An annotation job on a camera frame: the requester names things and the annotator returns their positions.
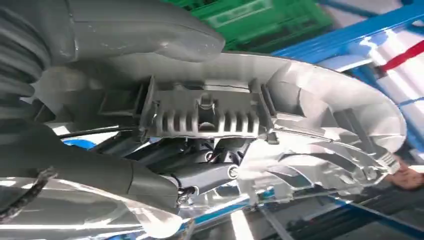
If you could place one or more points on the green plastic crate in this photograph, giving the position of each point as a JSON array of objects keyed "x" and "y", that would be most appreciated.
[{"x": 265, "y": 23}]

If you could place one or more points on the red tape strip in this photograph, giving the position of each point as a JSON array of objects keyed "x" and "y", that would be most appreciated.
[{"x": 404, "y": 56}]

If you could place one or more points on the blue metal frame beam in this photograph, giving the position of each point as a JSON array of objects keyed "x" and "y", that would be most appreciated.
[
  {"x": 215, "y": 213},
  {"x": 331, "y": 36}
]

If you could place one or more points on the person's hand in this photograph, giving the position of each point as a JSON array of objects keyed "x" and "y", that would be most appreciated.
[{"x": 409, "y": 177}]

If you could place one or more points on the ribbed grey right arm sleeve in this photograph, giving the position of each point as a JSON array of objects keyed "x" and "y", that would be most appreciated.
[{"x": 18, "y": 59}]

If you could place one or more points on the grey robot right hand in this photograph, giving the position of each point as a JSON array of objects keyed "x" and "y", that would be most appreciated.
[{"x": 132, "y": 30}]

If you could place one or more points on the clear plastic cover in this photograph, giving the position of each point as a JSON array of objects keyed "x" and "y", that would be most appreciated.
[{"x": 82, "y": 215}]

